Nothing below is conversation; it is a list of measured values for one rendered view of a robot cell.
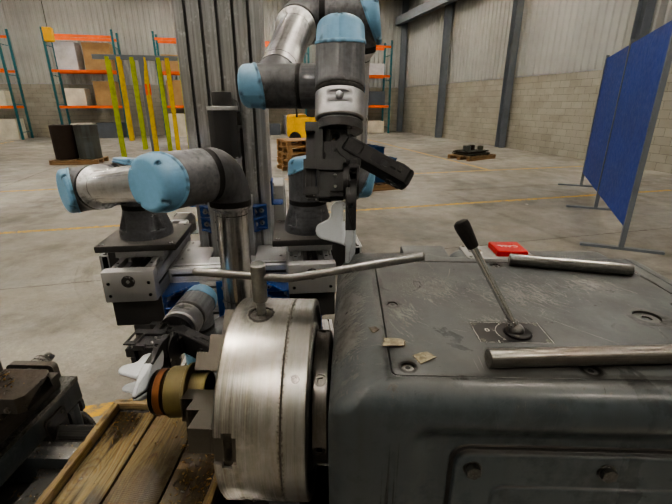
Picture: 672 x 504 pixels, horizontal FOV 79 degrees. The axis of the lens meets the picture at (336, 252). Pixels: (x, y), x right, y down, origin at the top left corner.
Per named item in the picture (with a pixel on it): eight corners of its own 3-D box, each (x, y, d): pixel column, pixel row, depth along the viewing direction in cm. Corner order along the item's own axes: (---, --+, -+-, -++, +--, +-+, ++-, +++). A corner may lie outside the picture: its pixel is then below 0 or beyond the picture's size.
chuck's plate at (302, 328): (322, 394, 89) (320, 266, 76) (310, 549, 61) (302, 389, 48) (307, 394, 90) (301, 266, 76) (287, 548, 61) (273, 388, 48)
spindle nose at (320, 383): (335, 394, 82) (335, 306, 74) (331, 493, 63) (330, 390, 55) (321, 393, 83) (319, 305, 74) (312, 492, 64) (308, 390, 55)
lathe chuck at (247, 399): (307, 394, 90) (301, 266, 76) (287, 548, 61) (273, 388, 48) (266, 393, 90) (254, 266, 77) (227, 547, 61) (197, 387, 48)
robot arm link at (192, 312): (205, 333, 90) (201, 300, 87) (198, 345, 85) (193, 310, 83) (171, 333, 90) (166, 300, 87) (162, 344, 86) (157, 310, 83)
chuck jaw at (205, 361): (264, 373, 72) (269, 307, 76) (258, 371, 68) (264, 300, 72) (202, 371, 73) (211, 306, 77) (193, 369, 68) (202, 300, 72)
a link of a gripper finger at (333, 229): (316, 262, 62) (316, 202, 62) (355, 263, 62) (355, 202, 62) (314, 263, 59) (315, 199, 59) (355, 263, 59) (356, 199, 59)
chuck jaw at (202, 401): (255, 386, 65) (235, 432, 54) (256, 415, 66) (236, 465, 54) (187, 385, 66) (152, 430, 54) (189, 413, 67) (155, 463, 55)
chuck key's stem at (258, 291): (253, 332, 63) (247, 266, 58) (258, 324, 65) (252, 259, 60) (267, 334, 62) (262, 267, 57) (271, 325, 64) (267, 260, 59)
